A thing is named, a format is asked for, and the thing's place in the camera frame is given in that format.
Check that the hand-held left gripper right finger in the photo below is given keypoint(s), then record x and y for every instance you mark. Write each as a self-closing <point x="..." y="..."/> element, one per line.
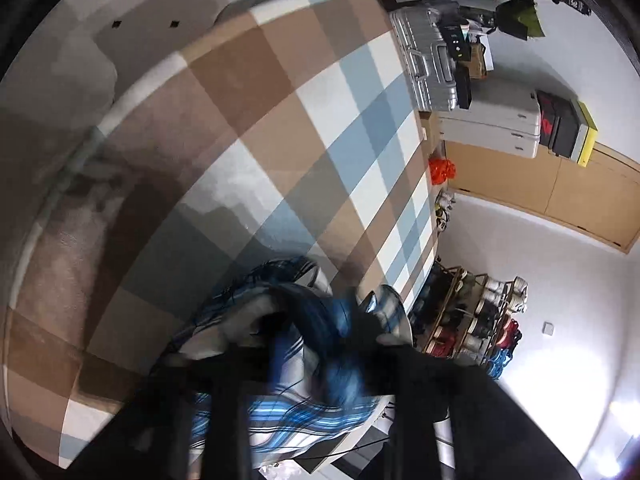
<point x="425" y="410"/>

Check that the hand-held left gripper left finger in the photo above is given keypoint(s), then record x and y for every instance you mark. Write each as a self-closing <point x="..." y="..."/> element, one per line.
<point x="225" y="410"/>

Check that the blue plaid shirt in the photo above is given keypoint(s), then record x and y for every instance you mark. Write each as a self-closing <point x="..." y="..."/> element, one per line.
<point x="300" y="415"/>

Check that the bamboo shoe rack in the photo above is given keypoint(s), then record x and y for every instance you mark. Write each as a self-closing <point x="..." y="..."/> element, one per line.
<point x="470" y="327"/>

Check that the collection of boots and sneakers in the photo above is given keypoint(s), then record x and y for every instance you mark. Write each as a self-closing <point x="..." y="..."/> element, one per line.
<point x="487" y="305"/>

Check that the row of assorted sneakers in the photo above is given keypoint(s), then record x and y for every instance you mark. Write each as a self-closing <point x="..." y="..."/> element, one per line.
<point x="444" y="210"/>

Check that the orange plastic bag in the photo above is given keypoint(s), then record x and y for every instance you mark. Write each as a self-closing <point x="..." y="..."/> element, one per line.
<point x="442" y="170"/>

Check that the wooden door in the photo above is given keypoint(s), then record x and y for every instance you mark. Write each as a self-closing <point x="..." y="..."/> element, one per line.
<point x="575" y="195"/>

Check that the cardboard box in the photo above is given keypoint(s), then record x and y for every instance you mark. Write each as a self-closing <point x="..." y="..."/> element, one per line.
<point x="427" y="127"/>

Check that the checkered blanket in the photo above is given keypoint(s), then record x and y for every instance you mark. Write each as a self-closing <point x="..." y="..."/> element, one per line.
<point x="250" y="110"/>

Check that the white cabinet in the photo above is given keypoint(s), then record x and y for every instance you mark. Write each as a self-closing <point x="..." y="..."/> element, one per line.
<point x="490" y="115"/>

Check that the red and black shoe box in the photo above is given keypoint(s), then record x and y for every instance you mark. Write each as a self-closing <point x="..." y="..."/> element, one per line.
<point x="546" y="120"/>

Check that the yellow box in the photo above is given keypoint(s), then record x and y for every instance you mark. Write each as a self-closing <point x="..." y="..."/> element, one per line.
<point x="587" y="135"/>

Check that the silver suitcase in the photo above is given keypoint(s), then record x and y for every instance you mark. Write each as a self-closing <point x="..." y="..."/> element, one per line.
<point x="425" y="60"/>

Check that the black labelled box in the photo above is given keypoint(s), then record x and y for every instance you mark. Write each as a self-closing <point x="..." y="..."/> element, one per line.
<point x="457" y="40"/>

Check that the green bag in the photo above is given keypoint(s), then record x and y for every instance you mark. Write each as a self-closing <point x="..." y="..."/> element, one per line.
<point x="522" y="17"/>

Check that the grey dotted bedsheet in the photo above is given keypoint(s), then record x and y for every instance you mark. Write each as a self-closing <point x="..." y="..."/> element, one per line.
<point x="125" y="10"/>

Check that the white wall switch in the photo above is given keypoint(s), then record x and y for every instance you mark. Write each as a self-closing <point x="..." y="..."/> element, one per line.
<point x="548" y="328"/>

